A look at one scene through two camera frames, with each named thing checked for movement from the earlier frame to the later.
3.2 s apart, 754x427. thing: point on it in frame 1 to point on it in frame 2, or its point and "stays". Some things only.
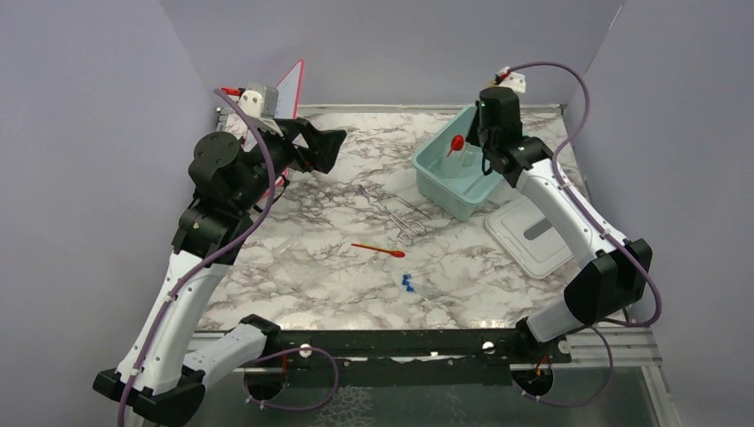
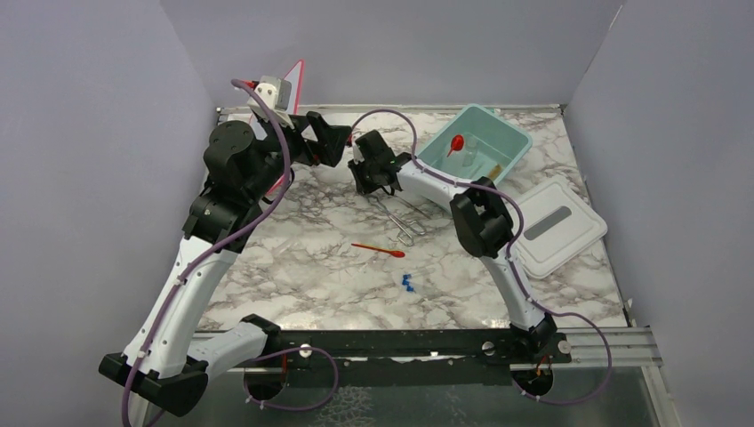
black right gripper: [471, 136] to [362, 188]
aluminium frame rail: [630, 347] stays
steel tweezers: [412, 206] stays
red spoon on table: [395, 253] stays
